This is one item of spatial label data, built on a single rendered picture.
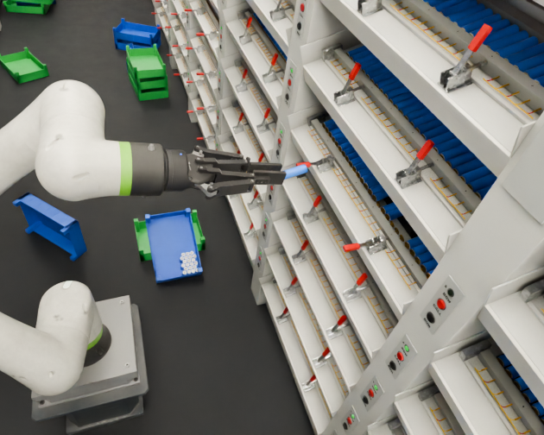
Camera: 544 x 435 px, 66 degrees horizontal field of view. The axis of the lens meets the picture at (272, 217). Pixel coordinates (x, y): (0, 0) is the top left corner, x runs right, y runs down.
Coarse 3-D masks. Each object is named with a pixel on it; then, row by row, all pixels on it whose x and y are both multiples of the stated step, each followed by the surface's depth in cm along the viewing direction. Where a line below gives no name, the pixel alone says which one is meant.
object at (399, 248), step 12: (312, 120) 114; (324, 132) 110; (324, 144) 110; (336, 156) 104; (348, 168) 101; (348, 180) 101; (348, 192) 98; (360, 192) 96; (360, 204) 96; (372, 204) 94; (372, 216) 93; (384, 228) 89; (396, 240) 87; (396, 252) 87; (408, 252) 85; (408, 264) 83; (420, 276) 81; (420, 288) 81
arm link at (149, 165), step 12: (132, 144) 70; (144, 144) 71; (156, 144) 72; (132, 156) 68; (144, 156) 69; (156, 156) 70; (132, 168) 68; (144, 168) 69; (156, 168) 69; (132, 180) 68; (144, 180) 69; (156, 180) 70; (132, 192) 70; (144, 192) 71; (156, 192) 72
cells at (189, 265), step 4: (188, 252) 186; (192, 252) 186; (180, 256) 185; (184, 256) 185; (188, 256) 186; (192, 256) 186; (196, 256) 187; (180, 260) 184; (184, 260) 185; (188, 260) 185; (192, 260) 186; (184, 264) 184; (188, 264) 185; (192, 264) 185; (196, 264) 186; (180, 268) 188; (184, 268) 184; (188, 268) 184; (192, 268) 185; (196, 268) 185; (184, 272) 183; (188, 272) 184; (192, 272) 184; (196, 272) 185
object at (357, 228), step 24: (288, 120) 114; (312, 144) 112; (312, 168) 108; (336, 168) 105; (336, 192) 100; (360, 216) 95; (384, 216) 94; (360, 240) 91; (384, 264) 87; (384, 288) 84; (408, 288) 83
